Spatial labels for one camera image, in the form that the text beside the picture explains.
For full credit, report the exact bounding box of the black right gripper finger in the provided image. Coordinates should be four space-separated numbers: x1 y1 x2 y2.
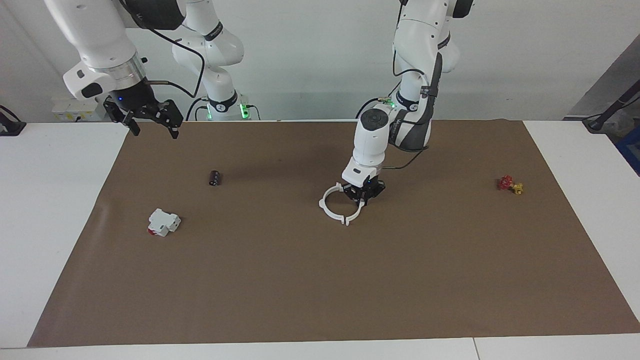
154 99 184 140
103 102 141 137

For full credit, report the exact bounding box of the white half-ring pipe clamp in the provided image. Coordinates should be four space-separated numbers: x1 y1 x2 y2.
318 182 349 227
338 183 372 227

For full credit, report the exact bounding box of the brown table mat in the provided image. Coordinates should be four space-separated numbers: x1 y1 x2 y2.
27 119 640 348

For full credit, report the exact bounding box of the white circuit breaker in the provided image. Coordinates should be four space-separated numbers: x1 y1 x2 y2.
148 208 182 238

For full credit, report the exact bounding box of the red and yellow valve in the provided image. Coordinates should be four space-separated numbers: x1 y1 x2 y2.
497 175 524 195

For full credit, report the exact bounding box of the black stand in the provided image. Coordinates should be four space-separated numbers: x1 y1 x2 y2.
582 80 640 134

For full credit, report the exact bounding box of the blue box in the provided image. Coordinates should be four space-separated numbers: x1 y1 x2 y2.
616 125 640 176

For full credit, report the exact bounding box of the black base cable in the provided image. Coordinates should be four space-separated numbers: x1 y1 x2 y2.
355 97 389 120
185 97 209 121

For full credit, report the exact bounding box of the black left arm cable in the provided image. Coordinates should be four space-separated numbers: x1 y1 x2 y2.
377 0 444 172

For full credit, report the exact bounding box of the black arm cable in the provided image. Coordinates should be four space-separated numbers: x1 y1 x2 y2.
145 25 207 99
377 0 444 172

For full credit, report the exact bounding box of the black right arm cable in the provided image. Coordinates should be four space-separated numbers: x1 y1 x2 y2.
145 25 207 99

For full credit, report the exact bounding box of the black clamp mount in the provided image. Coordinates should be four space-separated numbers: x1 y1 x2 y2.
0 104 27 137

